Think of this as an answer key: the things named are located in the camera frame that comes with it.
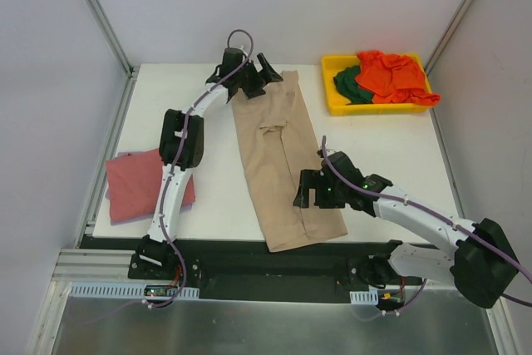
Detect beige t-shirt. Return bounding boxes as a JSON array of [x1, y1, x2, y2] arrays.
[[231, 71, 347, 252]]

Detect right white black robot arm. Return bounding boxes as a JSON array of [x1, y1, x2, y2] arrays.
[[293, 151, 520, 308]]

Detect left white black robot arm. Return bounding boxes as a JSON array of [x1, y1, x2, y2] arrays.
[[135, 47, 283, 279]]

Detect yellow plastic bin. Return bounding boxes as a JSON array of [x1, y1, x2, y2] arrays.
[[321, 54, 431, 116]]

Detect green t-shirt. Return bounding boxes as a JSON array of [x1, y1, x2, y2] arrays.
[[333, 66, 374, 105]]

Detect orange t-shirt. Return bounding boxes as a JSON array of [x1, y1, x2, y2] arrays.
[[355, 51, 441, 106]]

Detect folded red t-shirt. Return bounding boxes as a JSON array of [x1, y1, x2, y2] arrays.
[[104, 147, 197, 223]]

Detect right white cable duct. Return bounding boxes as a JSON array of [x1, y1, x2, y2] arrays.
[[349, 290, 379, 306]]

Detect white cable duct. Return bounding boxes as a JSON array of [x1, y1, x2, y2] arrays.
[[70, 283, 200, 301], [349, 290, 379, 306]]

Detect right aluminium side rail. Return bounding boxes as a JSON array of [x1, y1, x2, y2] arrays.
[[427, 71, 466, 219]]

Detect aluminium side rail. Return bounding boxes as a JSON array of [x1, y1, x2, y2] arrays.
[[73, 71, 137, 249], [427, 71, 466, 219]]

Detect left aluminium side rail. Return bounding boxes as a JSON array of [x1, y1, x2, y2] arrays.
[[73, 71, 137, 249]]

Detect left aluminium frame post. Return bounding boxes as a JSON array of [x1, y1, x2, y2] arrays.
[[85, 0, 135, 77]]

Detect aluminium frame post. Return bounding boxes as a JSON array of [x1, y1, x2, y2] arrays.
[[425, 0, 476, 75], [85, 0, 135, 77]]

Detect right aluminium frame post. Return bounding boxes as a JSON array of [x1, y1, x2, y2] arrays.
[[425, 0, 476, 75]]

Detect front aluminium frame rail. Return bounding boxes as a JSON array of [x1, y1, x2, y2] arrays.
[[52, 247, 458, 290]]

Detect left white cable duct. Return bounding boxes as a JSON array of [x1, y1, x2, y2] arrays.
[[70, 283, 200, 301]]

